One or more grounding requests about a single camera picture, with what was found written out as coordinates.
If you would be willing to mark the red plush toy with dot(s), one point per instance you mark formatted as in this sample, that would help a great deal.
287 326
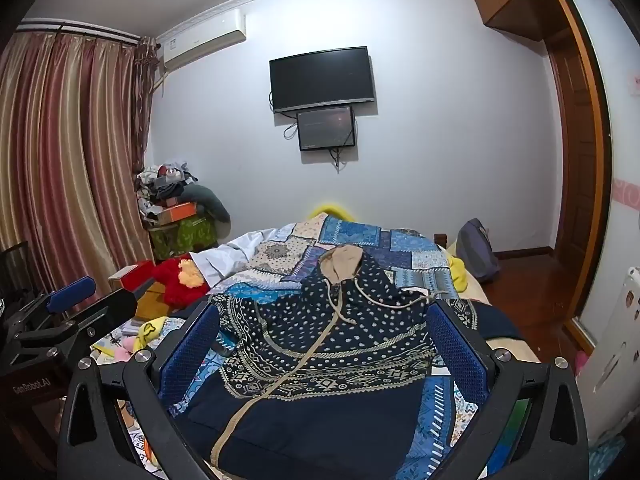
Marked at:
183 282

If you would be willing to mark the clutter pile of clothes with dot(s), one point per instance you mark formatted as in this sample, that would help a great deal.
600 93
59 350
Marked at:
164 186

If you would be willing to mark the white sheet on bed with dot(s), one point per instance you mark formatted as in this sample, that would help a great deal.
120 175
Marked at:
217 264

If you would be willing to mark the large black wall television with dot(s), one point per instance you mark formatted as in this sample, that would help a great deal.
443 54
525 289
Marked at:
321 78

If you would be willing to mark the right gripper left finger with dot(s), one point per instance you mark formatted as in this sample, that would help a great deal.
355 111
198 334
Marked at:
94 442

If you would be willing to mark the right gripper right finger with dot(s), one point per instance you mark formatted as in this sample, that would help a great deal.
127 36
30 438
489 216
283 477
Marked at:
529 422

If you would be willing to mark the small black wall monitor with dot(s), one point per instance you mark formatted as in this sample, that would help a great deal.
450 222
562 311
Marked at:
326 128

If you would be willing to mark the white plastic board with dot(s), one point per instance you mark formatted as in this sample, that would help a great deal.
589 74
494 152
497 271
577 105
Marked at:
608 383

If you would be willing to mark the purple grey backpack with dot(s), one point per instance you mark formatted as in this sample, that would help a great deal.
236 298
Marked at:
474 249

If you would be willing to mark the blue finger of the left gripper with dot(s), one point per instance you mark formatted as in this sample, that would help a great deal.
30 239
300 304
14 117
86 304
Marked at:
71 295

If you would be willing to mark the orange box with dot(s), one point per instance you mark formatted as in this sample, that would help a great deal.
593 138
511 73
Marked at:
177 213

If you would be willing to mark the blue patchwork bedspread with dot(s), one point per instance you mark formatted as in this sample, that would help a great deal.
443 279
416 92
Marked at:
350 254

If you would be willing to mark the navy patterned hoodie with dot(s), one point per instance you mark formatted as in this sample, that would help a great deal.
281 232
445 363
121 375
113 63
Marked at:
320 359

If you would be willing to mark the striped red gold curtain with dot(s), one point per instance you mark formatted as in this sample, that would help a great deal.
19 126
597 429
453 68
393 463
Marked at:
75 121

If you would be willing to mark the yellow plush blanket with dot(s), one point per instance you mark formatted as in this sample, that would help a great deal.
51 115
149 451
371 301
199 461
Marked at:
458 273

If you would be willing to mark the green storage box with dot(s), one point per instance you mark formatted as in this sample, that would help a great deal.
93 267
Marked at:
178 238

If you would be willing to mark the brown wooden door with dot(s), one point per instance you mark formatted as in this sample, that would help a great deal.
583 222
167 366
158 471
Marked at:
587 157

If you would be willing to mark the white wall air conditioner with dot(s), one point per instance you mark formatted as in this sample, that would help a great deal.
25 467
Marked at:
188 44

